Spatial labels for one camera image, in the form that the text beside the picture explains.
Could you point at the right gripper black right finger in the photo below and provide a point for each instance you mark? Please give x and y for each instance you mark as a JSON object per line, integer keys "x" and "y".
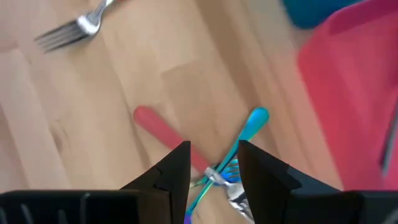
{"x": 264, "y": 180}

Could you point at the iridescent blue fork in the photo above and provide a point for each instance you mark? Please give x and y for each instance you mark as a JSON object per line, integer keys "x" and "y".
{"x": 232, "y": 174}

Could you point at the pink plastic bin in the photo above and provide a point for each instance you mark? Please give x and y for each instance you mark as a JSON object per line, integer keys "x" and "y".
{"x": 351, "y": 93}

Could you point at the blue plastic bin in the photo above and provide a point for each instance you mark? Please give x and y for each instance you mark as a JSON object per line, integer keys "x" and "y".
{"x": 311, "y": 12}

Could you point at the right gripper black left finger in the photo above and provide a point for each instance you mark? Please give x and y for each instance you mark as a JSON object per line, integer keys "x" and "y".
{"x": 174, "y": 174}

